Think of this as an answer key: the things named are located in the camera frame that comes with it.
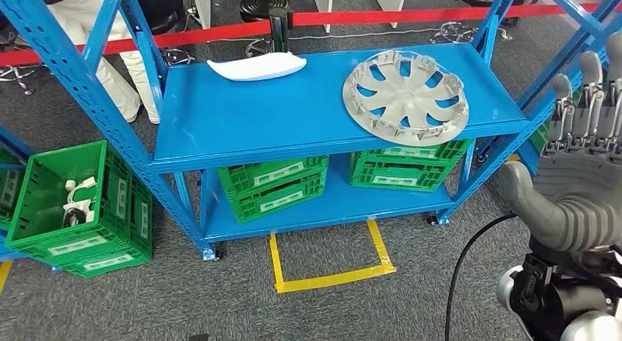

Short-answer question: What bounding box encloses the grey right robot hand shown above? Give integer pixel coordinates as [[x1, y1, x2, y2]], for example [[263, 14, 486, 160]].
[[497, 32, 622, 253]]

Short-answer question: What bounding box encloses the silver wheel cover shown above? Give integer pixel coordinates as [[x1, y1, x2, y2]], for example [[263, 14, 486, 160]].
[[342, 49, 470, 147]]

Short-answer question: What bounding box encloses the white plastic trim part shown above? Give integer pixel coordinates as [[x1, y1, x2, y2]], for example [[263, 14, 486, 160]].
[[206, 51, 308, 82]]

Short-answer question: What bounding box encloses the white desk panel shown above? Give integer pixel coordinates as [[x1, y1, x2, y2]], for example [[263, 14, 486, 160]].
[[373, 0, 408, 29], [313, 0, 335, 34], [191, 0, 212, 30]]

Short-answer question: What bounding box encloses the yellow floor tape square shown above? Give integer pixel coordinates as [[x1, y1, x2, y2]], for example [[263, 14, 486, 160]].
[[268, 219, 397, 295], [0, 260, 13, 295]]

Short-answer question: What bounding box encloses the person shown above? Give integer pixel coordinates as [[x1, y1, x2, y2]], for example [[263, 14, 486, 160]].
[[36, 0, 161, 125], [133, 0, 186, 29]]

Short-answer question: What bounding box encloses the green open plastic crate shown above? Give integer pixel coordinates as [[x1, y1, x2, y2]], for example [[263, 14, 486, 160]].
[[0, 149, 25, 230], [4, 139, 153, 263]]

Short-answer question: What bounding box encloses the chrome stool base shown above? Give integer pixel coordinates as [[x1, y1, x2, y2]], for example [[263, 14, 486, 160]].
[[0, 64, 36, 96]]

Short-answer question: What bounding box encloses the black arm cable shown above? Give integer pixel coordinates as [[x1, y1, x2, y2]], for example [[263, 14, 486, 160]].
[[444, 213, 519, 341]]

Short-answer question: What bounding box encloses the black barrier post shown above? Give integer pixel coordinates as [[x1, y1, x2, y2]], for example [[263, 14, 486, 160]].
[[268, 7, 293, 53]]

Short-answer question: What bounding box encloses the white adapter with black cord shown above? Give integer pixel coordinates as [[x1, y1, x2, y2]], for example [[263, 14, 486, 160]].
[[62, 200, 95, 228]]

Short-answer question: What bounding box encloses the white cable with plug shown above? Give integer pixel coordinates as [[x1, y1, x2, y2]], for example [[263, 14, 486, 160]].
[[64, 177, 98, 204]]

